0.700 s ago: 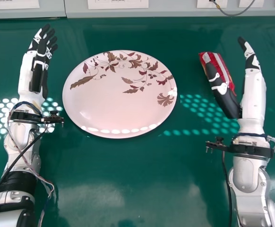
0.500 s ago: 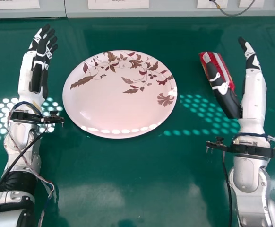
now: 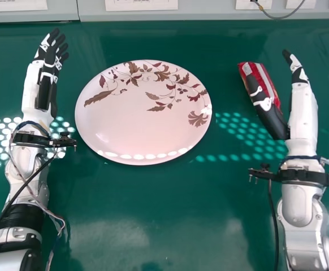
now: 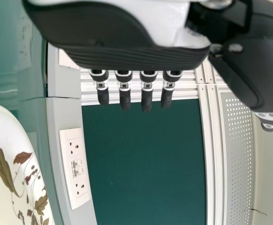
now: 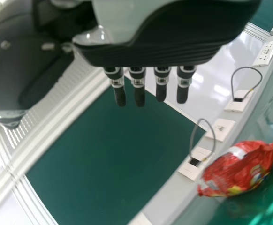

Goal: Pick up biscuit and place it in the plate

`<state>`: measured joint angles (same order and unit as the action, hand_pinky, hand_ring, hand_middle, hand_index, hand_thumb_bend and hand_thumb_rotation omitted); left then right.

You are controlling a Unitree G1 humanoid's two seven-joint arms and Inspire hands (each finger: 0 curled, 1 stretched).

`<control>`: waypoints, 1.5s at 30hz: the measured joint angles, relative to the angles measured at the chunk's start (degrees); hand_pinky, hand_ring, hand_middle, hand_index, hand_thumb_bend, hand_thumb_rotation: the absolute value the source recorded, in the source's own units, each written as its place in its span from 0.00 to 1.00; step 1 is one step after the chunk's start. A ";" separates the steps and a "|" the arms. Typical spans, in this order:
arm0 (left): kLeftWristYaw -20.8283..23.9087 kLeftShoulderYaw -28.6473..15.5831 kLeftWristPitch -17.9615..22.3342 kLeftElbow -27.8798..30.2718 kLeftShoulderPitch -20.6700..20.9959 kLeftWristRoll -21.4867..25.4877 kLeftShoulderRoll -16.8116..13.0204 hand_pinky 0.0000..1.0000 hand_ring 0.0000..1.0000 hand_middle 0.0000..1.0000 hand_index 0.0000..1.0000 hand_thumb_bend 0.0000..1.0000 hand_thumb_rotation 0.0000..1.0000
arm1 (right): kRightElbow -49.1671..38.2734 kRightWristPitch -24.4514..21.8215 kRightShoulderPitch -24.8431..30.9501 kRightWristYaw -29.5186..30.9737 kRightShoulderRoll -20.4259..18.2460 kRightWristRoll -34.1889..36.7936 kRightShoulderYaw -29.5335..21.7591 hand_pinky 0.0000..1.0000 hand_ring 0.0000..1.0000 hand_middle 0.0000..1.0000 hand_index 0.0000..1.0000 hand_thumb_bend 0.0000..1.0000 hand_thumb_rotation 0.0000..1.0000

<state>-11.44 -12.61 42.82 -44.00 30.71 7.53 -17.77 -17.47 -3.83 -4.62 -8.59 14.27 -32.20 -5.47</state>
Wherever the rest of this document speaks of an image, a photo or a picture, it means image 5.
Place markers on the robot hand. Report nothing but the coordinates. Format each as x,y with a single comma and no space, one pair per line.
174,35

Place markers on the red biscuit packet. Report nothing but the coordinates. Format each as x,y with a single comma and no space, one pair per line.
235,168

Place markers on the white data socket plate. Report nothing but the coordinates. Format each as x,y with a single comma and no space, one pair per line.
195,164
240,104
221,130

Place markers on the white socket strip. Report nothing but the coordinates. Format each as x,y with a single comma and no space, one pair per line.
266,52

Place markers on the aluminium workbench frame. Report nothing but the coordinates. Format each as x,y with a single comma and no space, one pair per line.
45,140

